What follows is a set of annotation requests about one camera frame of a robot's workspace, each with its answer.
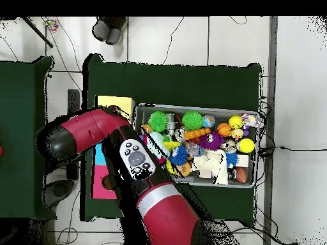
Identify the grey round stand base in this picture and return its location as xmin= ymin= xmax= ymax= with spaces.
xmin=43 ymin=178 xmax=77 ymax=207

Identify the blue spiky ball with eyes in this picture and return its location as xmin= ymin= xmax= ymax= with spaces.
xmin=169 ymin=146 xmax=190 ymax=167

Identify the orange plastic toy block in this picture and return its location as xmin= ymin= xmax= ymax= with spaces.
xmin=183 ymin=127 xmax=211 ymax=142

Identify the yellow ball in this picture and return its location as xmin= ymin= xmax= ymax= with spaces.
xmin=228 ymin=115 xmax=243 ymax=129
xmin=237 ymin=137 xmax=255 ymax=154

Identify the person's foot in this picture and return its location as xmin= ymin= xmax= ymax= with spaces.
xmin=105 ymin=17 xmax=127 ymax=45
xmin=91 ymin=17 xmax=112 ymax=41

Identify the purple furry monster toy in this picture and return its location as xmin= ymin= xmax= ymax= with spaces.
xmin=199 ymin=131 xmax=225 ymax=151

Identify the orange toy basketball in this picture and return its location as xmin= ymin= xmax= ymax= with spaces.
xmin=217 ymin=122 xmax=233 ymax=138

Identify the wooden box with three holes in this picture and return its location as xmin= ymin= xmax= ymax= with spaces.
xmin=91 ymin=95 xmax=136 ymax=200

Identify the thin black rod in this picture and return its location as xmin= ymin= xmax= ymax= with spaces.
xmin=20 ymin=17 xmax=54 ymax=48

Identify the wire mesh bin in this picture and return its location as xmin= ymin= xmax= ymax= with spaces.
xmin=133 ymin=104 xmax=261 ymax=189

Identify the small colourful floor toy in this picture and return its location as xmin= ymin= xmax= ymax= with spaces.
xmin=42 ymin=17 xmax=59 ymax=33

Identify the dark green table cloth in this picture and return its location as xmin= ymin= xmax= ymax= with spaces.
xmin=81 ymin=53 xmax=264 ymax=225
xmin=0 ymin=56 xmax=54 ymax=220

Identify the mint green foam cloth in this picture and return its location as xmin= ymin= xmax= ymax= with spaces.
xmin=149 ymin=131 xmax=171 ymax=159

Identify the cream knitted cloth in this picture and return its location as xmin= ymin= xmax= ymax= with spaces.
xmin=191 ymin=149 xmax=229 ymax=186

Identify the green spiky ball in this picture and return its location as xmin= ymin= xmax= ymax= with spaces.
xmin=147 ymin=111 xmax=169 ymax=133
xmin=181 ymin=110 xmax=203 ymax=132

